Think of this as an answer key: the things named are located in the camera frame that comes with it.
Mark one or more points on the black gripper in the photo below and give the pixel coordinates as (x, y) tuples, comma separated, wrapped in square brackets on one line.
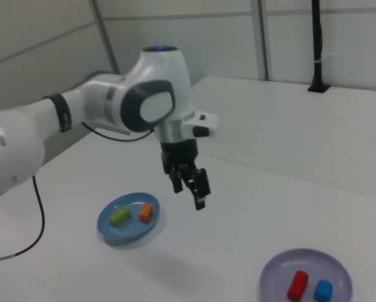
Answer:
[(178, 154)]

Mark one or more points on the orange block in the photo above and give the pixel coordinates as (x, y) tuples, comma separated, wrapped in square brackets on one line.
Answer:
[(146, 214)]

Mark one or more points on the green block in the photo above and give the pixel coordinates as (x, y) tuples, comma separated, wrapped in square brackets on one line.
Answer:
[(119, 217)]

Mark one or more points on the red cylinder block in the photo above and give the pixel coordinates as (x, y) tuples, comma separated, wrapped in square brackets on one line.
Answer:
[(297, 284)]

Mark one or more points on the blue block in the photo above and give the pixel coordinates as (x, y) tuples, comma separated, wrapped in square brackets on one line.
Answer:
[(323, 289)]

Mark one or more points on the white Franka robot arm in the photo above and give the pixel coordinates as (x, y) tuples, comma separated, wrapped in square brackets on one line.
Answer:
[(163, 72)]

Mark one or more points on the blue plate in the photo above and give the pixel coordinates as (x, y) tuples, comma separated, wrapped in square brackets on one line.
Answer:
[(128, 234)]

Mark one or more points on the purple plate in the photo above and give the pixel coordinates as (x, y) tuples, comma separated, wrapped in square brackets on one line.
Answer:
[(279, 267)]

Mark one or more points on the grey partition post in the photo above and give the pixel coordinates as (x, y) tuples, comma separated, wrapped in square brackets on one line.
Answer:
[(104, 31), (264, 37)]

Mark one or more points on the black pole mount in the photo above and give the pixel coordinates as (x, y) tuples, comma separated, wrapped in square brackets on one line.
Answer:
[(316, 47)]

